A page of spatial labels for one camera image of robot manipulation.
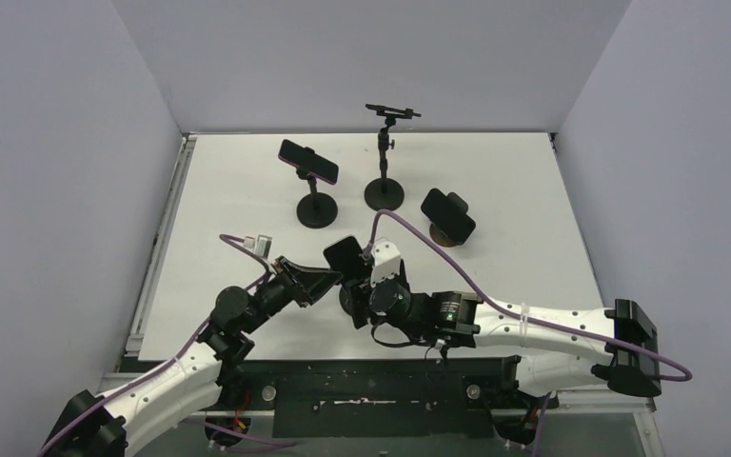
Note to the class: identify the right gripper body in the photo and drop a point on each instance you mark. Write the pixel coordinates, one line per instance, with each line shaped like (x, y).
(358, 301)

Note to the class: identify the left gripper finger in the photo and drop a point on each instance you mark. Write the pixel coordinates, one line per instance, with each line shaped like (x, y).
(316, 286)
(306, 275)

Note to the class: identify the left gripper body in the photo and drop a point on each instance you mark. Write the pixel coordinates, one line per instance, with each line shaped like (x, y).
(291, 288)

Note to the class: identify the silver black phone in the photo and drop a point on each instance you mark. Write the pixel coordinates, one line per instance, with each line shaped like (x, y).
(346, 256)

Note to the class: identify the magenta edged phone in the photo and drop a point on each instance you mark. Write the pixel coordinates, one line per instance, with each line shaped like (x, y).
(308, 161)

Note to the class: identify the black phone stand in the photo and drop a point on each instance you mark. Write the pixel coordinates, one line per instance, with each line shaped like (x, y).
(352, 298)
(316, 210)

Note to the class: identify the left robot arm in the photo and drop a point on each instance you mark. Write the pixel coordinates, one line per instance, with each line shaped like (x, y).
(122, 420)

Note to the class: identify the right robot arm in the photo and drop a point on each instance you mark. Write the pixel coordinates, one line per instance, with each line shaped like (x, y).
(574, 348)

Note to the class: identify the tall empty phone stand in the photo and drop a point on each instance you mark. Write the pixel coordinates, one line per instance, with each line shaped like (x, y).
(385, 192)

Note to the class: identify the wooden base phone stand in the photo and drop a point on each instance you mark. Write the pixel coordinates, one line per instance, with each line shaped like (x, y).
(436, 234)

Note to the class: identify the dark blue phone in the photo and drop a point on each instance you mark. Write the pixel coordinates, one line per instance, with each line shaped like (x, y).
(438, 208)

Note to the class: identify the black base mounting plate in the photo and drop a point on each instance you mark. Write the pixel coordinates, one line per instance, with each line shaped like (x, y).
(472, 398)

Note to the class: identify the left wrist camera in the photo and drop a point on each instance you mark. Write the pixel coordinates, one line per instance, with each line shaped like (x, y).
(259, 245)

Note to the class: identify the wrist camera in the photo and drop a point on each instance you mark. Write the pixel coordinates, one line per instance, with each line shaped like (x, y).
(259, 245)
(386, 261)

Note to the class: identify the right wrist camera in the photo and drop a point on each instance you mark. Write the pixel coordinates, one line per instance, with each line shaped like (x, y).
(386, 261)

